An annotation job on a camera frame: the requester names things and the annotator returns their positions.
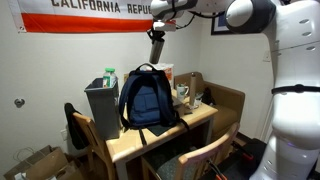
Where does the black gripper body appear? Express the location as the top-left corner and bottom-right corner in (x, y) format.
(148, 28), (166, 40)

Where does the silver metal flask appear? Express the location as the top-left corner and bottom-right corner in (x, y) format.
(148, 37), (166, 65)

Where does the navy blue backpack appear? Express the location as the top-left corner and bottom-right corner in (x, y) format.
(118, 63), (191, 146)

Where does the paper towel multipack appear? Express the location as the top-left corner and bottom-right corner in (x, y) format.
(138, 62), (175, 90)

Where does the white mug green logo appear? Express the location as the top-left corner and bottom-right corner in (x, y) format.
(176, 83), (190, 100)

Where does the clear bottle green cap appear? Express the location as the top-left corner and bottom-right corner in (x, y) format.
(102, 67), (118, 89)

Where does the tall cardboard tube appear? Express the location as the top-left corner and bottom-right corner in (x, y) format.
(188, 72), (198, 109)

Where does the California Republic flag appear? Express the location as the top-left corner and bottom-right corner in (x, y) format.
(7, 0), (177, 34)

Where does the gray plastic trash bin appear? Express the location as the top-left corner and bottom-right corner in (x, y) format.
(83, 77), (122, 140)

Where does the black flat pad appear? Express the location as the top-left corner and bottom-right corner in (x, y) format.
(146, 123), (175, 137)

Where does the brown armchair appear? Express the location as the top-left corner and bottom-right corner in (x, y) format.
(173, 71), (246, 141)

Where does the light wooden desk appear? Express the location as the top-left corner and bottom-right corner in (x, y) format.
(105, 88), (219, 180)

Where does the plain wooden chair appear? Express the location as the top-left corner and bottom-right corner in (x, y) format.
(72, 111), (116, 180)

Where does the black jacket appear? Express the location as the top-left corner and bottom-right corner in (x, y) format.
(63, 102), (90, 150)

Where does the wooden chair gray cushion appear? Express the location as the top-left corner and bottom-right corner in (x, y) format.
(141, 121), (241, 180)

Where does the red black tool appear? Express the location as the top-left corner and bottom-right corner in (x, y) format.
(233, 141), (255, 161)

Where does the orange black clamp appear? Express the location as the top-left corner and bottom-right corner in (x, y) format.
(206, 158), (230, 180)

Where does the round metal door stop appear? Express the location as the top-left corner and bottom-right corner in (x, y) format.
(13, 97), (26, 109)

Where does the large brown paper bag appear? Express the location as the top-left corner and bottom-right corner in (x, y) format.
(3, 144), (70, 180)

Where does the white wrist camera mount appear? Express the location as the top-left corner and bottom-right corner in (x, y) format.
(153, 20), (177, 33)

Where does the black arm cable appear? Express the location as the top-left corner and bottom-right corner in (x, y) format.
(170, 9), (228, 31)

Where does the white light switch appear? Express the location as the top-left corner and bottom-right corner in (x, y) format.
(262, 49), (272, 63)

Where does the white wall outlet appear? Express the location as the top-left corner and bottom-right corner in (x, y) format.
(60, 128), (69, 141)

